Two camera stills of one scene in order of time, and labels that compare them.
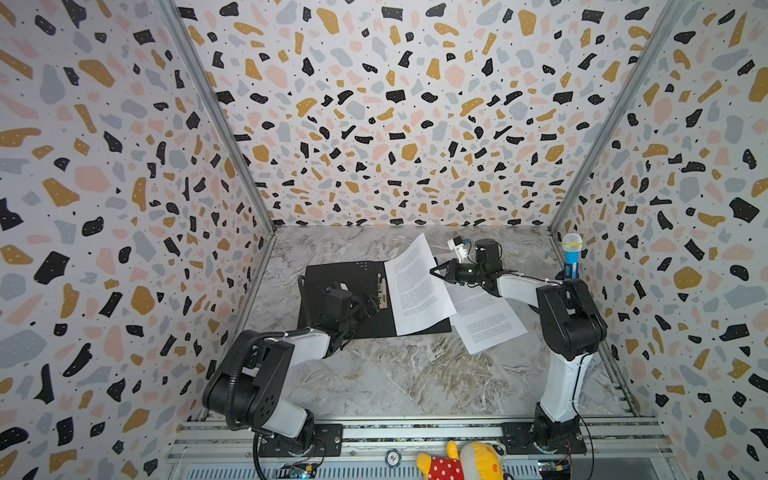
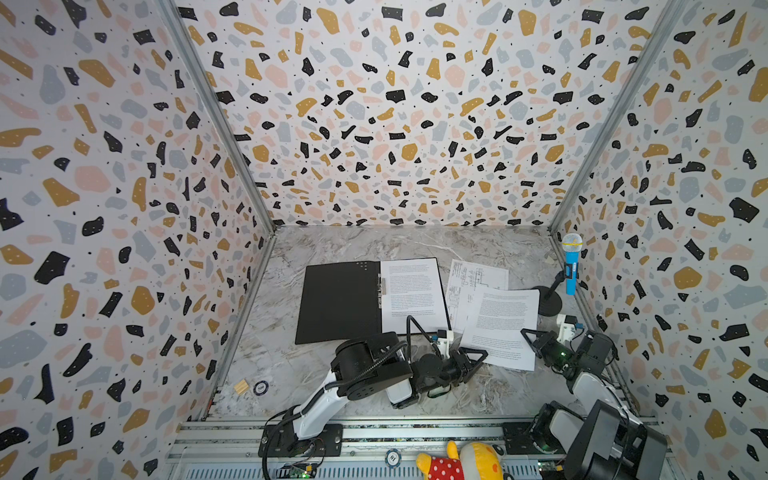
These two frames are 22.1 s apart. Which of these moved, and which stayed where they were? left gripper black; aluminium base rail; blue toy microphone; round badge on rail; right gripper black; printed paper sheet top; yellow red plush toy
Moved: printed paper sheet top; left gripper black; right gripper black
Stayed: yellow red plush toy; aluminium base rail; round badge on rail; blue toy microphone
